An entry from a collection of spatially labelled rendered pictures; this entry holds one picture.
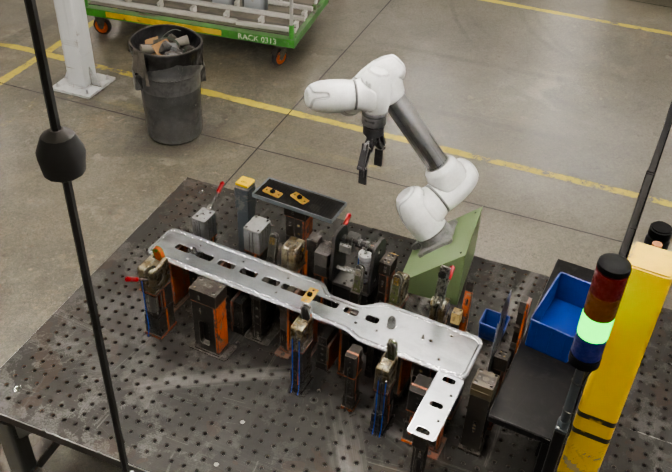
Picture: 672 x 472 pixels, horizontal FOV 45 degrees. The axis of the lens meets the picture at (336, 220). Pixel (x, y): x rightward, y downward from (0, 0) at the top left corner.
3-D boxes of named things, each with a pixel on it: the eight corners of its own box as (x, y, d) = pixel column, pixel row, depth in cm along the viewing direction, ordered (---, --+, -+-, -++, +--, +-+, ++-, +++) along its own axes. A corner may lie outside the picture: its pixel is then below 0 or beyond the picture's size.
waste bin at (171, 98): (124, 142, 575) (110, 47, 530) (164, 107, 614) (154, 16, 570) (186, 158, 561) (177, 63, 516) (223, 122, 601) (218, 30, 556)
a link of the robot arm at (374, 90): (386, 100, 286) (349, 102, 284) (390, 60, 277) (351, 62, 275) (393, 116, 278) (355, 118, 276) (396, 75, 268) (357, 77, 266)
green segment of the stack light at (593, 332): (573, 337, 177) (579, 317, 173) (580, 318, 182) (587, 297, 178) (604, 348, 174) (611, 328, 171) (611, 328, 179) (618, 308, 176)
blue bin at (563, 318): (523, 344, 291) (529, 318, 283) (553, 296, 311) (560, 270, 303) (567, 364, 284) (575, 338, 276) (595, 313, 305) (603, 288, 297)
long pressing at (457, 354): (139, 257, 327) (139, 254, 326) (172, 226, 343) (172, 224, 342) (464, 383, 281) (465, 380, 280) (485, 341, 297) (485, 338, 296)
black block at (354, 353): (334, 411, 306) (337, 357, 288) (347, 391, 314) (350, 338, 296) (354, 419, 303) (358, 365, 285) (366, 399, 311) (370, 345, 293)
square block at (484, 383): (457, 448, 294) (470, 382, 272) (464, 432, 300) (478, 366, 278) (478, 457, 291) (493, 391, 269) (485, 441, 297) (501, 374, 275)
